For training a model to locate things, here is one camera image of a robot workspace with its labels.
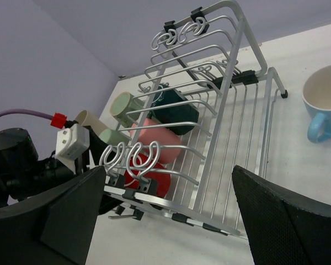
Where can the light blue mug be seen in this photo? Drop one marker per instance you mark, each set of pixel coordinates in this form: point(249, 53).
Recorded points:
point(316, 95)

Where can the pink cup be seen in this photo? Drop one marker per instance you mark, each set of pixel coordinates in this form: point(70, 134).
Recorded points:
point(165, 137)

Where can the red mug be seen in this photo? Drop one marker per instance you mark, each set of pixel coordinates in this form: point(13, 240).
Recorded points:
point(163, 179)

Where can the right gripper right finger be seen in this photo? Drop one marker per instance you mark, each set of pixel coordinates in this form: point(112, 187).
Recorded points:
point(282, 226)

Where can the dark teal mug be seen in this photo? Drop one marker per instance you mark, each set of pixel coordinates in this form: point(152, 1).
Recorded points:
point(175, 114)

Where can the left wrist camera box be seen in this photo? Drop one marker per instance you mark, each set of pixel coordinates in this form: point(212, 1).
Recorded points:
point(70, 144)

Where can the tall beige cup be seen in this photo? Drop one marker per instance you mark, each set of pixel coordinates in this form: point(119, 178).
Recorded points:
point(86, 118)

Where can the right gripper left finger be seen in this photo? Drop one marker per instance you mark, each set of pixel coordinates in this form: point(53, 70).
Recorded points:
point(53, 227)

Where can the sage green mug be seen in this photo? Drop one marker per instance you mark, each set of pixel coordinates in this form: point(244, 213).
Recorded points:
point(123, 103)

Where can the light green cup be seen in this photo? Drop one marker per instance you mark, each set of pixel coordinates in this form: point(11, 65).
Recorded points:
point(113, 137)

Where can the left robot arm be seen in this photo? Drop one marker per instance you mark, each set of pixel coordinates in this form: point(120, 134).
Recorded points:
point(17, 151)

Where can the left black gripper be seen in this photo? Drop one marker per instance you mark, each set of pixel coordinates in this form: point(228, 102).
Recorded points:
point(50, 172)

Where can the silver wire dish rack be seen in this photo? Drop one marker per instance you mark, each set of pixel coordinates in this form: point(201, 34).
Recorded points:
point(213, 59)

